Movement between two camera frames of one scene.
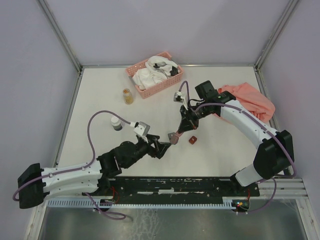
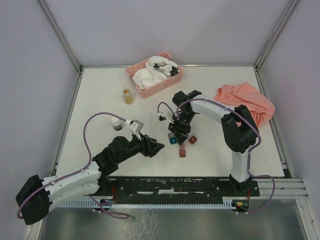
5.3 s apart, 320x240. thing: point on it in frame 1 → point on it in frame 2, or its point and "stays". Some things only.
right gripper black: x=188 y=123 → x=180 y=132
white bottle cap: x=116 y=123 stays
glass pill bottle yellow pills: x=128 y=96 stays
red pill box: x=173 y=138 → x=182 y=153
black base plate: x=201 y=188 stays
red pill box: x=192 y=140 stays
